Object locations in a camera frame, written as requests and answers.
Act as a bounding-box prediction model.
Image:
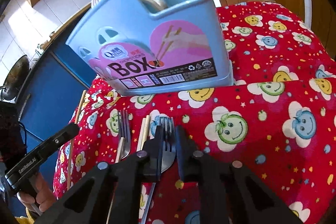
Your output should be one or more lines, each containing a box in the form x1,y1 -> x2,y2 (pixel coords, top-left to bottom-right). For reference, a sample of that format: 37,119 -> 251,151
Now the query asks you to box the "left hand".
17,173 -> 56,213

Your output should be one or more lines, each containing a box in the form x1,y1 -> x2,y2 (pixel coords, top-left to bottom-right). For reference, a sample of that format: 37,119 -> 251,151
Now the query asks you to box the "small steel fork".
118,110 -> 131,160

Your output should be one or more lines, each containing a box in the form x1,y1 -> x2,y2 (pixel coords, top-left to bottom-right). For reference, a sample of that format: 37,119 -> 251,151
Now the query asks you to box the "beige wooden chopstick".
67,90 -> 87,191

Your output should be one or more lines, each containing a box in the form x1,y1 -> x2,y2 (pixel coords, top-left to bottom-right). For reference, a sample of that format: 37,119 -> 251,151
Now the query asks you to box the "red smiley flower tablecloth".
53,2 -> 335,223

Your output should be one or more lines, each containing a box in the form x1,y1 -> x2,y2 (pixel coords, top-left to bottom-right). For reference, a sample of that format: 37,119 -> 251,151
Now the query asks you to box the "blue kitchen base cabinet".
16,18 -> 96,152

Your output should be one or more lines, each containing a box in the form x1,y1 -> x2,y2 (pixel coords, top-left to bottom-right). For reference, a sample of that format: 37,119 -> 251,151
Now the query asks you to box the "light blue utensil box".
66,0 -> 234,96

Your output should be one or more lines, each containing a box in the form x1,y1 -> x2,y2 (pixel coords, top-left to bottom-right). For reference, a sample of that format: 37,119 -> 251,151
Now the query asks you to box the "metal wok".
1,55 -> 30,101

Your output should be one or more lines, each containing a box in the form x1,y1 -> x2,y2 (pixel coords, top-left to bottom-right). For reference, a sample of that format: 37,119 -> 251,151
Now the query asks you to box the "large steel fork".
140,117 -> 176,224

